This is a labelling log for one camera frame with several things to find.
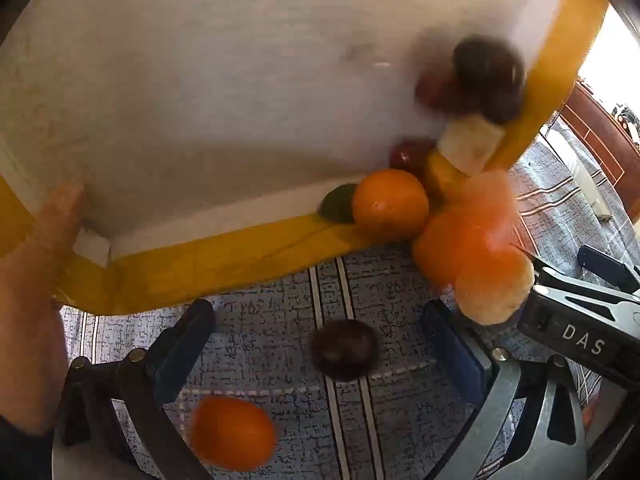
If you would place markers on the white tray with yellow rim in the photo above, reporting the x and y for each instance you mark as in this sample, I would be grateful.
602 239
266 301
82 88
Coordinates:
200 85

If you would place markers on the orange with green leaf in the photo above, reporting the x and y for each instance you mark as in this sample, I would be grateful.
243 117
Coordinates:
390 205

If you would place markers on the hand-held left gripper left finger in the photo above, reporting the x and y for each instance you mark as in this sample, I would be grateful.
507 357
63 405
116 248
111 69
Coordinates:
180 355

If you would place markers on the another person's forearm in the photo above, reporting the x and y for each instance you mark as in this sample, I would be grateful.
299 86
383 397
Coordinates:
25 360

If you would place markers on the peeled banana piece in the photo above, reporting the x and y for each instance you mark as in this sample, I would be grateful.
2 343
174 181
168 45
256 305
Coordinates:
492 285
470 147

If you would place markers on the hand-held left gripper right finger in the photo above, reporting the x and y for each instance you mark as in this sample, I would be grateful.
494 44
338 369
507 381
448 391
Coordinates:
455 355

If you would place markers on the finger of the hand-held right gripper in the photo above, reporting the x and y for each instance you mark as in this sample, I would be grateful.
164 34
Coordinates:
575 287
605 262

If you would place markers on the blue checked blanket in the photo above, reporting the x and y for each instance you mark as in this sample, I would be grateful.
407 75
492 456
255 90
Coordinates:
280 320

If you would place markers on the red date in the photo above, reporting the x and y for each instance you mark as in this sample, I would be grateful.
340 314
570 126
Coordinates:
435 90

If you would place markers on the dark plum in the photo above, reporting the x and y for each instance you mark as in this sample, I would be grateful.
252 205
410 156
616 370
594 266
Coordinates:
345 347
410 152
490 77

